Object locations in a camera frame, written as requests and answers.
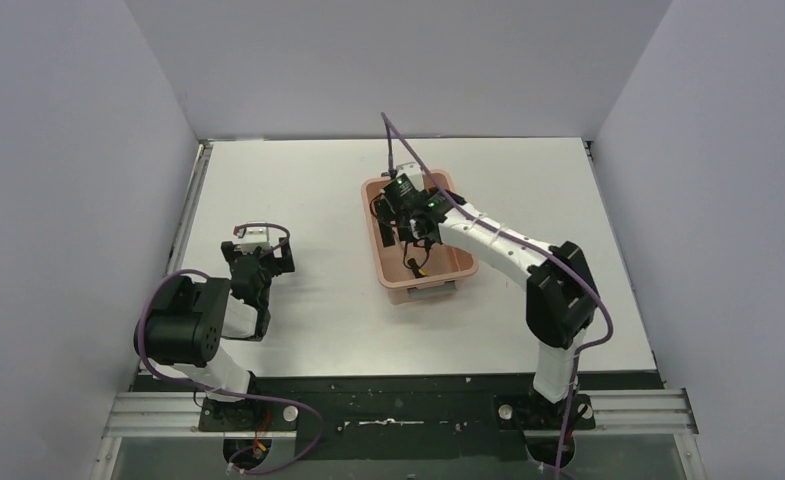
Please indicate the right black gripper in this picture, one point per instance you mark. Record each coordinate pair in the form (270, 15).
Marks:
(404, 234)

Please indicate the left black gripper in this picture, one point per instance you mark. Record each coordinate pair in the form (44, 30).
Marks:
(276, 262)

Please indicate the black yellow screwdriver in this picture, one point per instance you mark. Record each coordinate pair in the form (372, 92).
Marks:
(416, 268)

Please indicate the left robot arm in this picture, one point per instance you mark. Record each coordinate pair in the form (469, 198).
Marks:
(185, 321)

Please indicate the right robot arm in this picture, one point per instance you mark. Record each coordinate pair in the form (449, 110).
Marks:
(560, 294)

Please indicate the pink plastic bin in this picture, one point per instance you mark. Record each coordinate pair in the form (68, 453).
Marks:
(447, 267)

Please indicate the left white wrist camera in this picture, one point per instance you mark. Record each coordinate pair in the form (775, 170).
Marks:
(248, 239)

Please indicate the left side aluminium rail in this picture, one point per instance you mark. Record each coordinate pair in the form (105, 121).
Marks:
(191, 199)

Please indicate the aluminium rail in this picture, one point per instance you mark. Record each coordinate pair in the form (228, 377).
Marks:
(191, 199)
(615, 412)

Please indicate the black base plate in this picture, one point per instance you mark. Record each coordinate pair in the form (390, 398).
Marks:
(435, 417)

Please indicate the aluminium front rail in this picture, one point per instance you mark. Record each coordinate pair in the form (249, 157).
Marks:
(615, 412)

